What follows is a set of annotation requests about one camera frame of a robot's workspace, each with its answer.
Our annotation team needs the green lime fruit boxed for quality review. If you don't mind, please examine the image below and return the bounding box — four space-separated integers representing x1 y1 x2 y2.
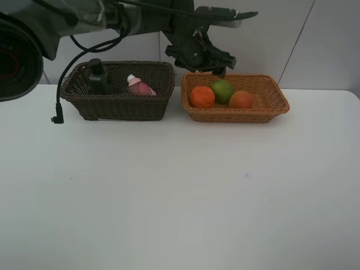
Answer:
210 79 233 104

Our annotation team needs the translucent purple plastic cup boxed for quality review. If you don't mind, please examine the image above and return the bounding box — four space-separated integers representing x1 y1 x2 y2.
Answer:
121 82 156 96

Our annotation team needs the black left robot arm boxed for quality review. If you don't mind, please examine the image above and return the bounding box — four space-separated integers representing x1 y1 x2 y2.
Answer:
1 1 254 101

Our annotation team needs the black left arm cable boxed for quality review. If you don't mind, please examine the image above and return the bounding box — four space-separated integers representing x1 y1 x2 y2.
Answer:
32 0 240 124

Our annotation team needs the orange mandarin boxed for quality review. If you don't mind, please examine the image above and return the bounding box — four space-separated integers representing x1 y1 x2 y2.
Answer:
190 86 215 109

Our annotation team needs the dark brown wicker basket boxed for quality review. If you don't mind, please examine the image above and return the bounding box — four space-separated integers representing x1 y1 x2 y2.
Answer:
60 61 175 121

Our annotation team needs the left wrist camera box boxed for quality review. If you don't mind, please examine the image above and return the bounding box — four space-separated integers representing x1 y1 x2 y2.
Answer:
195 6 259 28

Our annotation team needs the pink lotion bottle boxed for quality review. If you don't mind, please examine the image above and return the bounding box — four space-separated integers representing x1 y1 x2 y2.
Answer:
127 74 156 96

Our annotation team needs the peach coloured bread bun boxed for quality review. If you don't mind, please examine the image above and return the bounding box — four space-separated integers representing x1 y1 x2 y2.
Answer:
229 91 254 109

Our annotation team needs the dark green pump bottle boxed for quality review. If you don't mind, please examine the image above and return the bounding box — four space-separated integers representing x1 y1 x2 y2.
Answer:
88 58 114 95

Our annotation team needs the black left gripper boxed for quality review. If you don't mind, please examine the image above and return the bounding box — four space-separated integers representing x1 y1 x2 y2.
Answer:
164 16 236 78

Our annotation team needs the light orange wicker basket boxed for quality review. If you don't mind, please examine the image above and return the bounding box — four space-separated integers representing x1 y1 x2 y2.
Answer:
181 73 290 123

